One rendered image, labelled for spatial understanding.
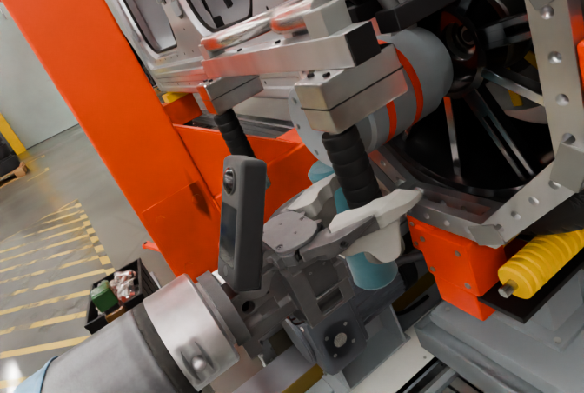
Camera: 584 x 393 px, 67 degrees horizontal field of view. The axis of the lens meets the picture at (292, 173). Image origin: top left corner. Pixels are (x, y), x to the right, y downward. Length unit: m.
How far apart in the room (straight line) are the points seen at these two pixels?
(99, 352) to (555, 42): 0.48
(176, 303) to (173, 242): 0.65
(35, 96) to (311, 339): 12.78
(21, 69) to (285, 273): 13.23
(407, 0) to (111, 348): 0.37
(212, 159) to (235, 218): 0.65
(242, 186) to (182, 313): 0.11
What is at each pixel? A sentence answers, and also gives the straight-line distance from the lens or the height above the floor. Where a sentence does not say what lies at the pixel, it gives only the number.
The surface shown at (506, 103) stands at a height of 0.70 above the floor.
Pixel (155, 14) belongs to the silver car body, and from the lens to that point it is 3.04.
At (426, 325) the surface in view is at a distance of 1.25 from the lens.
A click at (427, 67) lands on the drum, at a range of 0.63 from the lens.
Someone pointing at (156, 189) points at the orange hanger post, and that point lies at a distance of 0.99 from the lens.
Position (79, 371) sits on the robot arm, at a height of 0.85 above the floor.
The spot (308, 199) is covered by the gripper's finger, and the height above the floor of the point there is 0.83.
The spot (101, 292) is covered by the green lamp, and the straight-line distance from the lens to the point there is 0.97.
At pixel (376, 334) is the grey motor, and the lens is 1.36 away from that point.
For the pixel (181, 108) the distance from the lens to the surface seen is 2.97.
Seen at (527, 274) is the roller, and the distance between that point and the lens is 0.76.
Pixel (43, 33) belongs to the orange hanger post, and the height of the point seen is 1.13.
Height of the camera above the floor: 1.03
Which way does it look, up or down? 22 degrees down
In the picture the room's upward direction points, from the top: 24 degrees counter-clockwise
